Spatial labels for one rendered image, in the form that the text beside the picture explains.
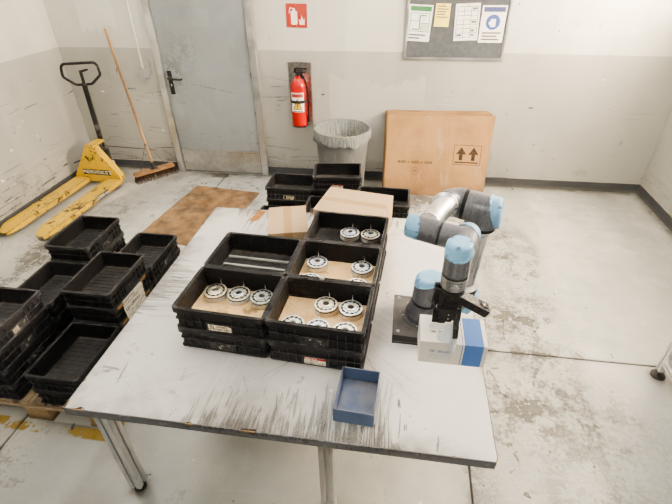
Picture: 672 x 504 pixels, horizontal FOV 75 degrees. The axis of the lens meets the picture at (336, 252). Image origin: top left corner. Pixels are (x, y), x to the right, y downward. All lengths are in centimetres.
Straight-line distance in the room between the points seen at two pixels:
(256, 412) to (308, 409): 19
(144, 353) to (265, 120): 338
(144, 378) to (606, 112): 451
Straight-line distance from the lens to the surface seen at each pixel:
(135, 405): 193
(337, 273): 214
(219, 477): 249
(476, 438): 175
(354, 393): 179
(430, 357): 144
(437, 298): 135
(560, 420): 284
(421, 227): 133
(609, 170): 536
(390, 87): 467
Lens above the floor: 212
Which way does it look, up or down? 34 degrees down
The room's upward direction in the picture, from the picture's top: 1 degrees counter-clockwise
